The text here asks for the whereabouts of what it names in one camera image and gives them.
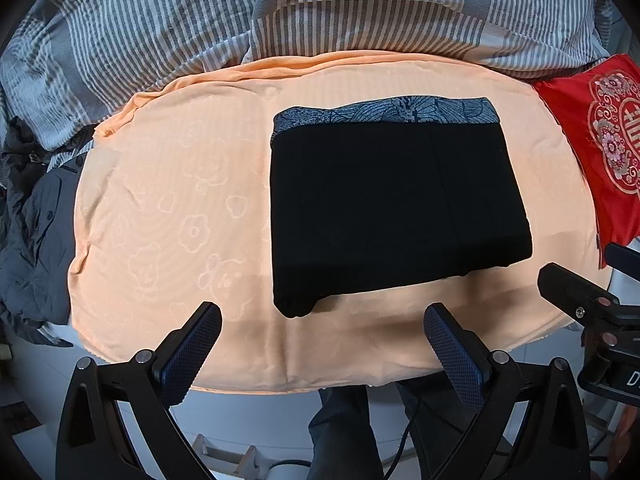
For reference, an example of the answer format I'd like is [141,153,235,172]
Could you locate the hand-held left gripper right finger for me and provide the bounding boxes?
[422,302,592,480]

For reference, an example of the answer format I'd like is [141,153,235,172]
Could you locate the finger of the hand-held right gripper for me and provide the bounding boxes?
[537,262,622,332]
[604,242,640,277]

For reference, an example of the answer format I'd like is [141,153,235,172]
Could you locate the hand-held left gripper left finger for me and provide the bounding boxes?
[55,301,223,480]

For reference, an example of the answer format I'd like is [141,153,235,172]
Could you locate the black pants with patterned waistband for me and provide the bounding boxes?
[269,96,534,319]

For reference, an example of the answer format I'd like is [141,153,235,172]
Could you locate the red embroidered cushion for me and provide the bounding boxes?
[531,55,640,271]

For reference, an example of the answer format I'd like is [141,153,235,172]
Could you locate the white plastic object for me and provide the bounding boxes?
[190,434,313,480]

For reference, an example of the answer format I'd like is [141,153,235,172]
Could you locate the person's left leg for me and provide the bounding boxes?
[306,385,373,480]

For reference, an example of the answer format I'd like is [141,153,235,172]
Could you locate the orange blanket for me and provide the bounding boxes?
[67,52,608,394]

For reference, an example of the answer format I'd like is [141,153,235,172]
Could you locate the dark grey jacket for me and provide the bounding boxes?
[0,117,97,348]

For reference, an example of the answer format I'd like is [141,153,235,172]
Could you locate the grey white striped quilt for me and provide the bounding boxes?
[0,0,622,153]

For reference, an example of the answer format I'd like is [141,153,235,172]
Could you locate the black cable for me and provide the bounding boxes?
[392,407,418,480]

